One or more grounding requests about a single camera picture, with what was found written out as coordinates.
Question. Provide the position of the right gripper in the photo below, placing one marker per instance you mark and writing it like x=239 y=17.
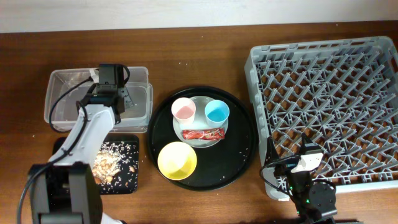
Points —
x=272 y=154

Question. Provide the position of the grey dishwasher rack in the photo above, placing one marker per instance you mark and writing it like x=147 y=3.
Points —
x=342 y=94

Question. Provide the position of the yellow bowl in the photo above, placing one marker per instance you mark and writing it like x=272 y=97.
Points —
x=177 y=161

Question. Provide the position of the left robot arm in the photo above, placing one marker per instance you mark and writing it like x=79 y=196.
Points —
x=63 y=190

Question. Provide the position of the black round tray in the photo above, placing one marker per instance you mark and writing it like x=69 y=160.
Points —
x=218 y=165

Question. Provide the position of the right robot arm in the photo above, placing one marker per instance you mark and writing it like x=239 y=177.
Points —
x=314 y=199

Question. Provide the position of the light grey plate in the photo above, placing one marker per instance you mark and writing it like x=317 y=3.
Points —
x=199 y=123

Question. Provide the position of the black rectangular tray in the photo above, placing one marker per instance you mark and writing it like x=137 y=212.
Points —
x=124 y=182

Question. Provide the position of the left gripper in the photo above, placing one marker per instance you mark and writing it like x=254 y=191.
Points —
x=125 y=94

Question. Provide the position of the clear plastic storage bin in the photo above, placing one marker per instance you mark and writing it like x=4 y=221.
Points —
x=133 y=120

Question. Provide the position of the food scraps pile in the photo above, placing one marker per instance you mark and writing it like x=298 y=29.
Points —
x=106 y=166

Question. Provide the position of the red snack wrapper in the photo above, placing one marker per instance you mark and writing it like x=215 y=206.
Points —
x=204 y=134

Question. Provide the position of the pink cup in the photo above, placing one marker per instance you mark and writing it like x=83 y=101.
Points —
x=183 y=110

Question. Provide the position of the blue cup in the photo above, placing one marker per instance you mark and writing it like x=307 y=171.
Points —
x=216 y=113

